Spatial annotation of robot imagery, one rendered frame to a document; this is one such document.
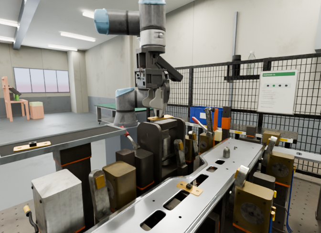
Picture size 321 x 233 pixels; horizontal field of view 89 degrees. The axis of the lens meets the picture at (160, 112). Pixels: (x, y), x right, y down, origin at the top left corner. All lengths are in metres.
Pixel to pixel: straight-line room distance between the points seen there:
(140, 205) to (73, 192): 0.19
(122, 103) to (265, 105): 1.05
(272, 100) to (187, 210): 1.13
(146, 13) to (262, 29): 3.27
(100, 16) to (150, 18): 0.18
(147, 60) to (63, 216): 0.43
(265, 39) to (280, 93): 2.27
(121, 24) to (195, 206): 0.60
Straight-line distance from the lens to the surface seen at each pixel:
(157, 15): 0.52
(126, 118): 0.99
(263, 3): 3.84
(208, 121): 0.99
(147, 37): 0.50
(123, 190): 0.54
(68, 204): 0.47
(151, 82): 0.48
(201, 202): 0.56
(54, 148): 0.57
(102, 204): 0.52
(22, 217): 1.17
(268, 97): 1.46
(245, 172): 0.55
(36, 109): 8.97
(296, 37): 3.54
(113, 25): 0.62
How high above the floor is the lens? 1.33
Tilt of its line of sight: 8 degrees down
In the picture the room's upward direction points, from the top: straight up
